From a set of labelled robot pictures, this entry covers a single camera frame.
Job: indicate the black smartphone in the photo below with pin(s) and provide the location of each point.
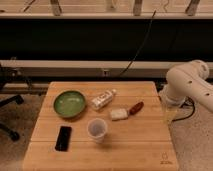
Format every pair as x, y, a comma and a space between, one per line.
63, 138

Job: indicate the white ceramic cup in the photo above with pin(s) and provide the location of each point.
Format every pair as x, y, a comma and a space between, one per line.
97, 129

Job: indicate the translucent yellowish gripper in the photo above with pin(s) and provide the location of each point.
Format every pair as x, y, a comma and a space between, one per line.
170, 110

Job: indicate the reddish brown sausage toy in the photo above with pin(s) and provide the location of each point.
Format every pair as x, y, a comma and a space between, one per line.
136, 108

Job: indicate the black office chair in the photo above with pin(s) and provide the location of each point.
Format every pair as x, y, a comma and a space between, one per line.
14, 135

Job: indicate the white plastic bottle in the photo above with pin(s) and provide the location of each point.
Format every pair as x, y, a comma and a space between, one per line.
103, 99

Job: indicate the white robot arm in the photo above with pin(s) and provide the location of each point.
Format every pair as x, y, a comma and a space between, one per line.
186, 80

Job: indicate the green ceramic bowl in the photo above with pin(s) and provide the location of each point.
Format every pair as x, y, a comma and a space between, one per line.
69, 104

